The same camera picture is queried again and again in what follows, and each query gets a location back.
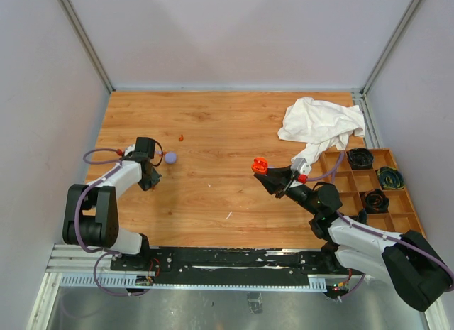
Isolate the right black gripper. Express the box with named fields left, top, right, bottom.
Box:
left=255, top=165, right=320, bottom=216

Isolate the orange charging case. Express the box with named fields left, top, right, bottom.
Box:
left=251, top=157, right=268, bottom=175

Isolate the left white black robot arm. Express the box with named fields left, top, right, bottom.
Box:
left=62, top=137, right=164, bottom=270

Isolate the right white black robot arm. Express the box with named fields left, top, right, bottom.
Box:
left=251, top=163, right=453, bottom=312

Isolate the white crumpled cloth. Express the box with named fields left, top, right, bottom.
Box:
left=277, top=97, right=365, bottom=165

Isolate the wooden compartment tray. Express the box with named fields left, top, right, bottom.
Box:
left=309, top=148, right=424, bottom=234

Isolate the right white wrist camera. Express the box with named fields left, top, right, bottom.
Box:
left=290, top=158, right=311, bottom=177

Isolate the black coiled cable top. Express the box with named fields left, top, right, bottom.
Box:
left=346, top=148, right=375, bottom=169

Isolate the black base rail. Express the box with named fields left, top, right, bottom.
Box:
left=110, top=247, right=349, bottom=287

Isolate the black coiled cable middle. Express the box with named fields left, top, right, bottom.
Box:
left=360, top=188, right=390, bottom=214

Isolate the blue yellow coiled cable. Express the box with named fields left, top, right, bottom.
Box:
left=375, top=165, right=406, bottom=191

